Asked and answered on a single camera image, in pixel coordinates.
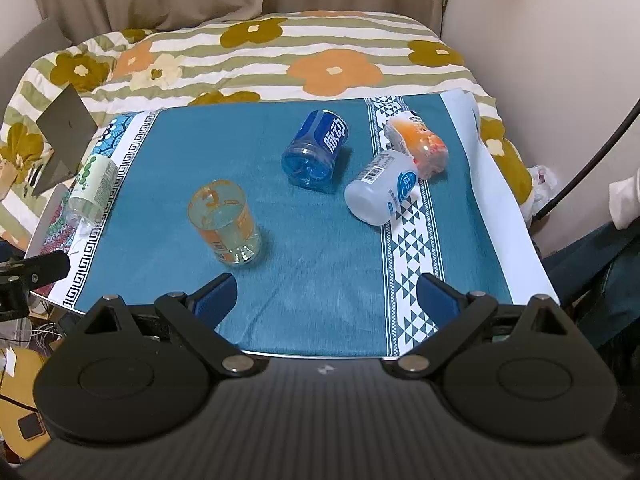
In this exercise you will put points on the white bottle blue label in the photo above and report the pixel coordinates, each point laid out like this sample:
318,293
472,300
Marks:
380,190

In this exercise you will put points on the grey laptop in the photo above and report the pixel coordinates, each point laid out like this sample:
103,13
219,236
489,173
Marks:
62,130

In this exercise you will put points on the blue plastic bottle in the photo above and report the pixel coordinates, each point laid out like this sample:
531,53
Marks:
315,152

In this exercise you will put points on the clear cup with green label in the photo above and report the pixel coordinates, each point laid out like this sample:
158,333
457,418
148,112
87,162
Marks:
94,185

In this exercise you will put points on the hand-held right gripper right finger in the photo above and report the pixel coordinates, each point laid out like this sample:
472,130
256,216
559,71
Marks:
439,301

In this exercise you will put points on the white plastic bag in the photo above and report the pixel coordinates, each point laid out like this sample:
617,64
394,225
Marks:
542,182

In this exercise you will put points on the clear cup with orange label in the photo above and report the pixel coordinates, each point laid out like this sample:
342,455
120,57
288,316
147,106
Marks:
223,225

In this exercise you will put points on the teal patterned tablecloth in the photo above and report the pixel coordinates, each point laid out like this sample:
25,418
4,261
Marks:
310,270

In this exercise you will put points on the dark blue clothing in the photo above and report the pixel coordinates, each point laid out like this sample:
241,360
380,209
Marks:
600,270

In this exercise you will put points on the orange drink bottle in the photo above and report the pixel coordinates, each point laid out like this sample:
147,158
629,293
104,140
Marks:
417,145

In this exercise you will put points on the colourful patterned mat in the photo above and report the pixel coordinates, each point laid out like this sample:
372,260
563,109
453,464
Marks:
55,232

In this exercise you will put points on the black clamp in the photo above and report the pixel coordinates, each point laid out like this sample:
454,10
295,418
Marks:
35,272

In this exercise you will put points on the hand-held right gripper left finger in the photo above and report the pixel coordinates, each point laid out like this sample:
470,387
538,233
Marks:
220,300

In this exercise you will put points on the striped flower blanket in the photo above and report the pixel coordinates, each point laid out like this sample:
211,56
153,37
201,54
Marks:
325,67

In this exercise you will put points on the white cloth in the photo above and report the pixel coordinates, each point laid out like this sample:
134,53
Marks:
625,200

